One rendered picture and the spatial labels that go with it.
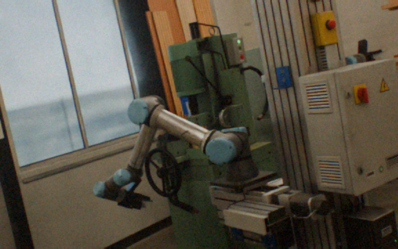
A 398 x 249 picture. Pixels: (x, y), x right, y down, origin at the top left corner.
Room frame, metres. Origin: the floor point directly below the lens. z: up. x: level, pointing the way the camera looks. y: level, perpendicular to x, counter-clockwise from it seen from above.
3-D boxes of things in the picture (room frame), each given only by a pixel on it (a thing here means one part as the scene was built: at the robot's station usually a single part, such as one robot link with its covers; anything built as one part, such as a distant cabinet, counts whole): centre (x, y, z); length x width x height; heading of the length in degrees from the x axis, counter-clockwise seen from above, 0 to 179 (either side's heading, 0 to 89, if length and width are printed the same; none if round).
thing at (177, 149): (2.96, 0.17, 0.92); 0.15 x 0.13 x 0.09; 45
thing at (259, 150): (3.16, -0.08, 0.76); 0.57 x 0.45 x 0.09; 135
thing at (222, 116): (3.07, -0.17, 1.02); 0.12 x 0.03 x 0.12; 135
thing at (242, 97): (3.28, -0.19, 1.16); 0.22 x 0.22 x 0.72; 45
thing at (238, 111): (3.09, -0.23, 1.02); 0.09 x 0.07 x 0.12; 45
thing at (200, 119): (3.08, 0.00, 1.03); 0.14 x 0.07 x 0.09; 135
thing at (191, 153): (3.02, 0.11, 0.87); 0.61 x 0.30 x 0.06; 45
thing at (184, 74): (3.07, 0.01, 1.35); 0.18 x 0.18 x 0.31
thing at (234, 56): (3.20, -0.32, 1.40); 0.10 x 0.06 x 0.16; 135
